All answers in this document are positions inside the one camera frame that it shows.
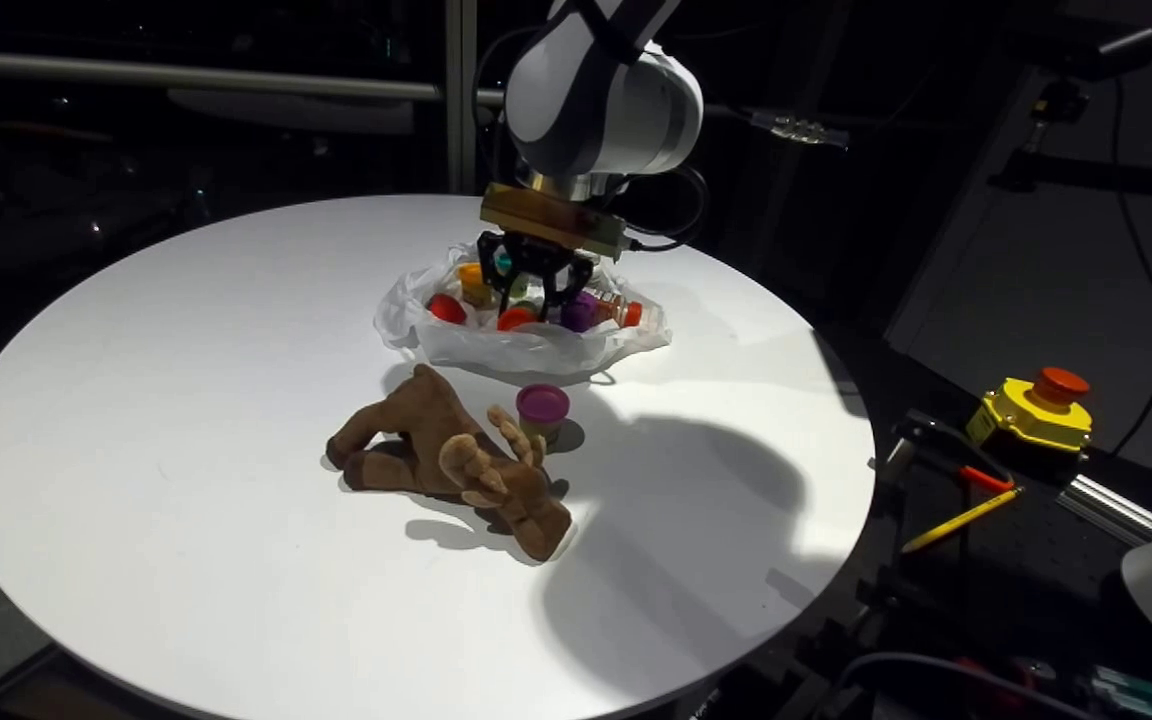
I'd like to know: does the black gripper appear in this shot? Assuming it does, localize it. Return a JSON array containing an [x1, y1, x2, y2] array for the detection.
[[474, 229, 602, 322]]

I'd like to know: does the yellow tub magenta lid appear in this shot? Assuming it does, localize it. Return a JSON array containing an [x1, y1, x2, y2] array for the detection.
[[515, 380, 593, 456]]

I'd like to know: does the brown plush moose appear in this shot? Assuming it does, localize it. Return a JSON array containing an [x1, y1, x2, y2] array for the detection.
[[321, 358, 578, 562]]

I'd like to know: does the clear plastic bag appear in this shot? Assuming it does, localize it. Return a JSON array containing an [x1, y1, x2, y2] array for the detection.
[[377, 242, 676, 382]]

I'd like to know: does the yellow tub red lid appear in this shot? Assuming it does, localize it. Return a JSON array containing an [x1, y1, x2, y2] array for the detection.
[[423, 288, 474, 328]]

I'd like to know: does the grey horizontal railing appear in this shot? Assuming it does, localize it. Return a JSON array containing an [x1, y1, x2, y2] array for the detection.
[[0, 47, 515, 112]]

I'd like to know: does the yellow pencil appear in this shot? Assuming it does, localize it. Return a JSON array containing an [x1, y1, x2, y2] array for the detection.
[[898, 483, 1030, 561]]

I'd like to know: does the yellow emergency stop button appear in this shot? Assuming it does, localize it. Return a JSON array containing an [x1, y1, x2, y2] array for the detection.
[[965, 365, 1102, 462]]

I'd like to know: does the silver metal rod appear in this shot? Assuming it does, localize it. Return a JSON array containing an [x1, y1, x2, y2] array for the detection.
[[1052, 473, 1152, 548]]

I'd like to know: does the tan wrist camera mount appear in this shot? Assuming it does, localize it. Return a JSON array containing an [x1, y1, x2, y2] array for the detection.
[[477, 179, 629, 261]]

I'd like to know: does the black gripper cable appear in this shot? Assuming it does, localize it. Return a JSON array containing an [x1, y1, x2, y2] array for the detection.
[[619, 155, 718, 256]]

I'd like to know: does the grey metal post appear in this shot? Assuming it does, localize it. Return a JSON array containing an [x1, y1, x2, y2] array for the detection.
[[442, 0, 484, 199]]

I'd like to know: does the red handled tool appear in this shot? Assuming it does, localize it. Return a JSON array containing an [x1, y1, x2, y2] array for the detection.
[[958, 461, 1016, 499]]

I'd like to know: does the grey thick cable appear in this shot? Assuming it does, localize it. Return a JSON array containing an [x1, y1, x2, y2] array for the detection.
[[838, 649, 1104, 720]]

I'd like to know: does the black camera on stand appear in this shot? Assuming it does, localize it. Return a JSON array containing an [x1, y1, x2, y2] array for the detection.
[[988, 14, 1152, 209]]

